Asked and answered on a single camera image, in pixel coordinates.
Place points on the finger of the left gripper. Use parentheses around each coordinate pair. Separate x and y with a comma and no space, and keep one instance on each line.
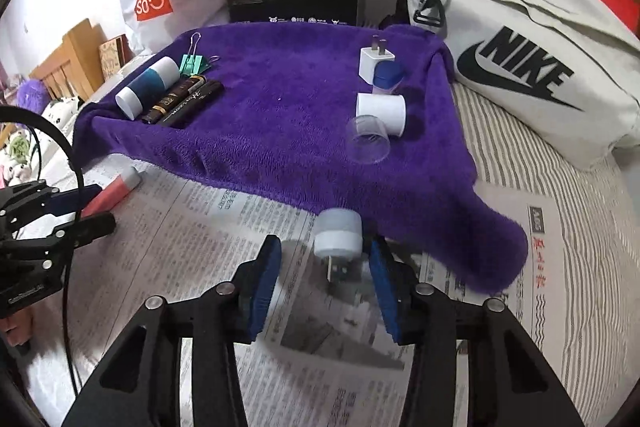
(36,199)
(75,231)

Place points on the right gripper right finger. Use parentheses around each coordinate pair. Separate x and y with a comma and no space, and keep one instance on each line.
(418,315)

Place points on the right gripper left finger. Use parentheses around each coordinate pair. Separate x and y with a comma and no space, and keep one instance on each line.
(232,312)

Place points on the pink grey handle tool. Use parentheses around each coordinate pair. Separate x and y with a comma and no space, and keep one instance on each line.
(114,193)

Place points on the white USB night light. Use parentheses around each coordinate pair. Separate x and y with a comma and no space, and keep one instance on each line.
(338,240)

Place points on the white blue cylinder bottle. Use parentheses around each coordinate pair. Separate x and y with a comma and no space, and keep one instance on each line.
(147,88)

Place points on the black gold Grand Reserve tube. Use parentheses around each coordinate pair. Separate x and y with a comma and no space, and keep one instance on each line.
(177,93)

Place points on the clear plastic cup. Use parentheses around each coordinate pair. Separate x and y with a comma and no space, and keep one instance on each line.
(367,141)

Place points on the green binder clip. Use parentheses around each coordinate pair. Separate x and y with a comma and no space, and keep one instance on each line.
(193,63)

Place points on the white tape roll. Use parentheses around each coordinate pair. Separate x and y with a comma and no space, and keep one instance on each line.
(391,110)

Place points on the pink jar blue lid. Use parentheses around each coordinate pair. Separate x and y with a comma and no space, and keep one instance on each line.
(387,77)

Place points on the white USB charger plug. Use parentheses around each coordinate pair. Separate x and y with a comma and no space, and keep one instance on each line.
(372,55)

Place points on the black Horizon case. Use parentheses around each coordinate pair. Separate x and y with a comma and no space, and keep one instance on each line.
(192,103)

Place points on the person left hand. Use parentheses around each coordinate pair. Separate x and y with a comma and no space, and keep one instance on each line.
(17,327)

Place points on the purple plush toy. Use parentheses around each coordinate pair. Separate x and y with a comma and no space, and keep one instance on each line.
(33,95)

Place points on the wooden headboard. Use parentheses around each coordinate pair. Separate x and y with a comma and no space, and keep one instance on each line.
(74,67)

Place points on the brown patterned book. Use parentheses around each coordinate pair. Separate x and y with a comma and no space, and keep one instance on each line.
(114,54)

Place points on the purple towel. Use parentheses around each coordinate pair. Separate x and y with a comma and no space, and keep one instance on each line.
(278,130)

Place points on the white Nike waist bag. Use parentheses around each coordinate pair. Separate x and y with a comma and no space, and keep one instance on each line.
(569,69)

